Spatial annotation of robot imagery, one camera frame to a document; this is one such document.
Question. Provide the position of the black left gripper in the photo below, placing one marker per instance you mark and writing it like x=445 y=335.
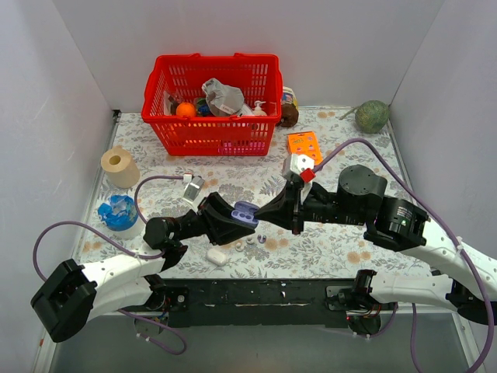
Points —
x=206 y=218

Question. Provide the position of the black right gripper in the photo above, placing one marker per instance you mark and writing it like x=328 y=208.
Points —
x=294 y=206

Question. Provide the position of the lavender earbud charging case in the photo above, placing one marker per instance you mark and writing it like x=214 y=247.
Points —
x=245 y=213

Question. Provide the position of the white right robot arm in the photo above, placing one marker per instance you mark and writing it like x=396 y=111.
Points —
x=466 y=284

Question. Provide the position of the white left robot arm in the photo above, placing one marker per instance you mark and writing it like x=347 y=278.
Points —
x=76 y=293

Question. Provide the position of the white earbud charging case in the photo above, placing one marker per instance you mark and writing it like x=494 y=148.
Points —
x=216 y=257

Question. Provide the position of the orange snack box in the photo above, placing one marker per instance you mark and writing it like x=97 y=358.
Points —
x=305 y=143

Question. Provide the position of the floral patterned table mat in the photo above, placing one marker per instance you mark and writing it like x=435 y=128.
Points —
x=320 y=251

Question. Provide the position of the brown jar with label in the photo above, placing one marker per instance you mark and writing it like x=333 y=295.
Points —
x=289 y=109

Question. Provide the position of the blue wrapped tissue roll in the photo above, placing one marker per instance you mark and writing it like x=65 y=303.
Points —
x=119 y=215

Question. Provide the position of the white pump bottle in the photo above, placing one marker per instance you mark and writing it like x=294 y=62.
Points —
x=258 y=110

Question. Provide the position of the beige paper roll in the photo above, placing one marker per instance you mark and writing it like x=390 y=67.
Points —
x=120 y=167

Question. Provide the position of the dark green toy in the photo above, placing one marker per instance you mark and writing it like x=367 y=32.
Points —
x=202 y=108

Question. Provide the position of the red plastic shopping basket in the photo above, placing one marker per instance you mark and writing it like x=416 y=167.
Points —
x=181 y=76

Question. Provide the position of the orange fruit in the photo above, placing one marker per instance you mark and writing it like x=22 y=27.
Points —
x=186 y=109

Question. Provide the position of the grey crumpled bag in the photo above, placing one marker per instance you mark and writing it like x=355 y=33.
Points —
x=222 y=100

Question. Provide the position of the green melon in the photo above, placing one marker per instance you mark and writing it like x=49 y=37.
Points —
x=370 y=117

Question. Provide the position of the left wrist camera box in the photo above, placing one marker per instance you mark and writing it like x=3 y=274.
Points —
x=194 y=185

